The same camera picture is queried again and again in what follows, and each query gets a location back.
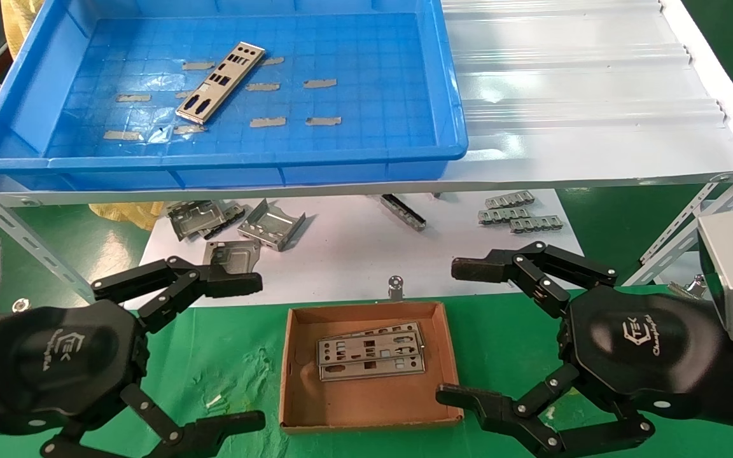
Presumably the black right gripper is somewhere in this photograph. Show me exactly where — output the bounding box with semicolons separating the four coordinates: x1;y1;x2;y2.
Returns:
435;240;733;458

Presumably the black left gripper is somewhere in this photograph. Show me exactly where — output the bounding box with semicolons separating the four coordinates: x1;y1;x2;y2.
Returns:
0;256;267;458

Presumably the grey slotted shield plate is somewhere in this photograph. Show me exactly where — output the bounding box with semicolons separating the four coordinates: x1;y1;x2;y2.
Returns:
317;322;426;368
319;352;427;382

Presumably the silver slotted shield plate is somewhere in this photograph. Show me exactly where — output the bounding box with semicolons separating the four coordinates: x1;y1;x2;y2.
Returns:
176;41;266;124

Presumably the brown cardboard box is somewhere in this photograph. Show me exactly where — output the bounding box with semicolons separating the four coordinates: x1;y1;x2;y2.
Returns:
279;301;464;434

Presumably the blue plastic tray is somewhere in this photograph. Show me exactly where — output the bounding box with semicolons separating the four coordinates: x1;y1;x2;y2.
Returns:
0;0;469;190

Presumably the green table cloth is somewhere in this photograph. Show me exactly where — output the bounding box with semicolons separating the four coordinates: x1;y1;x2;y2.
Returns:
13;289;733;458

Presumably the small metal connector strip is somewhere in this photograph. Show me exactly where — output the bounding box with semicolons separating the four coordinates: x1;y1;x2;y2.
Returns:
485;191;536;209
510;216;563;234
478;206;530;225

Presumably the yellow plastic bag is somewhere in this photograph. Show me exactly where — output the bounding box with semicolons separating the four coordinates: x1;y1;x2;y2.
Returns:
89;202;165;231

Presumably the long slotted metal strip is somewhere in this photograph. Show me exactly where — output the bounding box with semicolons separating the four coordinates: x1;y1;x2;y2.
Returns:
379;194;427;231

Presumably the white board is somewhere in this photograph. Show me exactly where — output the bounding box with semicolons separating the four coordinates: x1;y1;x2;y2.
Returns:
131;189;585;308

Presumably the perforated steel shelf brace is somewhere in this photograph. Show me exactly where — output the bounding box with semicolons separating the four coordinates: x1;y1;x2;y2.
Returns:
0;170;97;303
621;159;733;287

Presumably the white metal shelf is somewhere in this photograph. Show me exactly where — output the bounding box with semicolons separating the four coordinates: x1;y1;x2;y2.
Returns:
0;0;733;207

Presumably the yellow woven sack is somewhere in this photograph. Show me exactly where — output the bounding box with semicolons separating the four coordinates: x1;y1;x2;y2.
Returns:
1;0;46;59

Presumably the flat metal bracket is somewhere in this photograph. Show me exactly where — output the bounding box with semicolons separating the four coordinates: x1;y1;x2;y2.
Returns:
203;240;261;275

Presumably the large folded metal bracket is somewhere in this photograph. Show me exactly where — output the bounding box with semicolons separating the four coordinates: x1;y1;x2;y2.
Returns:
167;200;230;242

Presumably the flanged metal bracket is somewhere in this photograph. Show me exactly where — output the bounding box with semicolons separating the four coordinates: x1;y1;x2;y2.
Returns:
237;198;307;252

